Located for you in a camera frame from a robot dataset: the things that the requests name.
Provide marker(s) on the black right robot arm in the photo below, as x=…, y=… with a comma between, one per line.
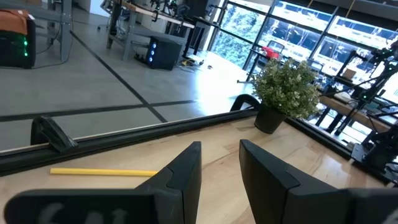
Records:
x=382, y=149

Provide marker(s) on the red bag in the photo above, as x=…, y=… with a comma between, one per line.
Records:
x=270, y=53

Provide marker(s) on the black plant pot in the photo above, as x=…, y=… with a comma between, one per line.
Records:
x=267, y=119

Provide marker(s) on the small cardboard box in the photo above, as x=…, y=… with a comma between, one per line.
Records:
x=349, y=74

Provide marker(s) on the grey metal workbench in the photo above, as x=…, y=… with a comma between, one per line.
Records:
x=66, y=31

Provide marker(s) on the black robot arm with green lights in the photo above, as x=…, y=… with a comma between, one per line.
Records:
x=373, y=90

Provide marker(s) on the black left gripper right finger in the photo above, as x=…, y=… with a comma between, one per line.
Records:
x=273, y=193

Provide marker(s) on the black bench equipment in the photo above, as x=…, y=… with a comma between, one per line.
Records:
x=169, y=7

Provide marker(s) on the yellow pencil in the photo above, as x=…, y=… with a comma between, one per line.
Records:
x=102, y=172

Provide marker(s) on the black office chair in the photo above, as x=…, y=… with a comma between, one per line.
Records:
x=276, y=45

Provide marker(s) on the black table rim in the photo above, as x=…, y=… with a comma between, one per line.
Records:
x=124, y=138

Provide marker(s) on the black computer with blue lights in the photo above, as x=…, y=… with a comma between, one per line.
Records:
x=164, y=53

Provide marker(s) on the grey workbench with wooden top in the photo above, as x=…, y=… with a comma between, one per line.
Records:
x=129, y=40

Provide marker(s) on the black computer with green lights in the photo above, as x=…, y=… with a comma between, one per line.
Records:
x=12, y=49

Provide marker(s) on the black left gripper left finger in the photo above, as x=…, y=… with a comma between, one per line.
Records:
x=174, y=193

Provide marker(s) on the orange cloth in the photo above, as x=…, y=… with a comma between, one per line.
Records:
x=12, y=21

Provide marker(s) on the black desk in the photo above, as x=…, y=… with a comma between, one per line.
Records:
x=199, y=21

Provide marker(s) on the green artificial plant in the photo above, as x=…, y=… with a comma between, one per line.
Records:
x=286, y=87

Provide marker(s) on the black rim bracket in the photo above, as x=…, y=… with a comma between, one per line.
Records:
x=49, y=133
x=245, y=98

